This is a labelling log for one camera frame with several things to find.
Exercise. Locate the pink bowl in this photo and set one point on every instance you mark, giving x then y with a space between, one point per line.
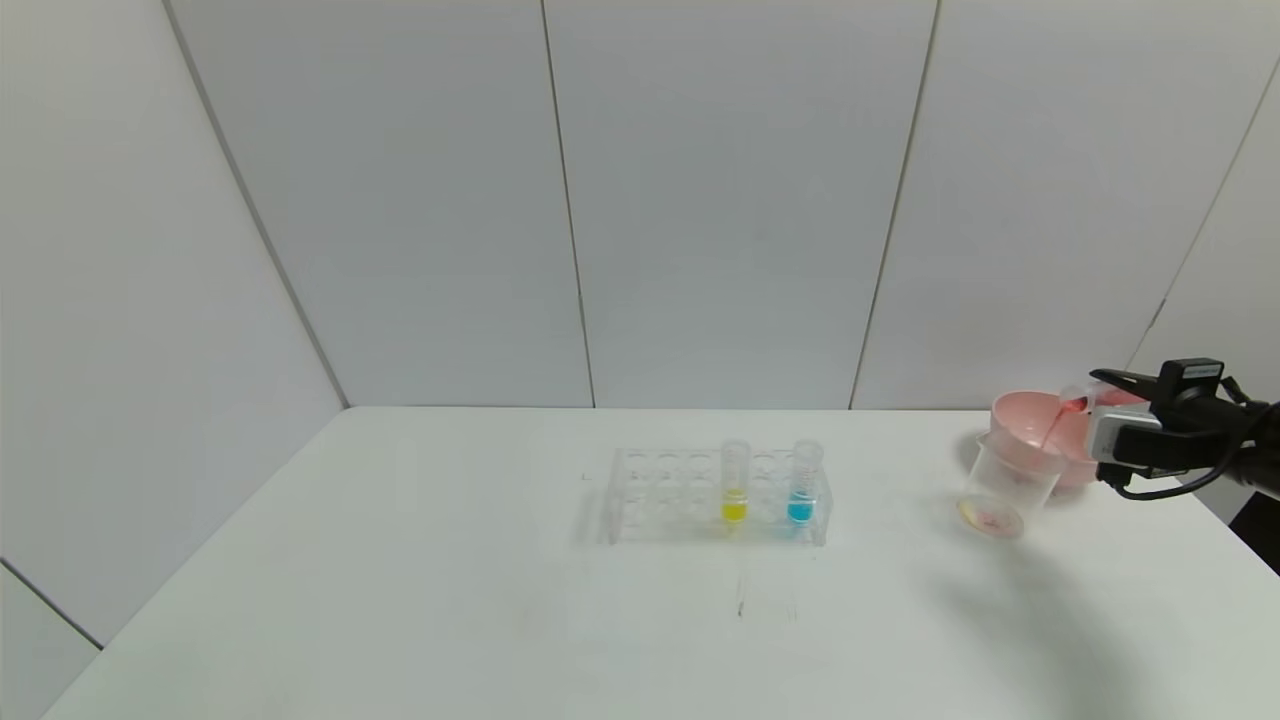
1020 415

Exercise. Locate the test tube with red pigment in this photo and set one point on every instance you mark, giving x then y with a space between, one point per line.
1076 395

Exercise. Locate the test tube with yellow pigment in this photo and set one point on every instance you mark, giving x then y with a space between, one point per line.
734 500

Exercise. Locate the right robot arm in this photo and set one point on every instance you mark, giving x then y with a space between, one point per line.
1265 450

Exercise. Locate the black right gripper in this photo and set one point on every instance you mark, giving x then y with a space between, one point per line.
1198 384

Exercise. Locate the clear plastic beaker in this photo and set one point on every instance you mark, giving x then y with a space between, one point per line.
1005 490

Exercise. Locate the test tube with blue pigment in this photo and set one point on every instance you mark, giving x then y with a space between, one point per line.
801 500

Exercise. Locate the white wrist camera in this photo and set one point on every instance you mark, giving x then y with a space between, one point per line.
1120 435

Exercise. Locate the clear plastic test tube rack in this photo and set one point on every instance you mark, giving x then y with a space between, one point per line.
690 530

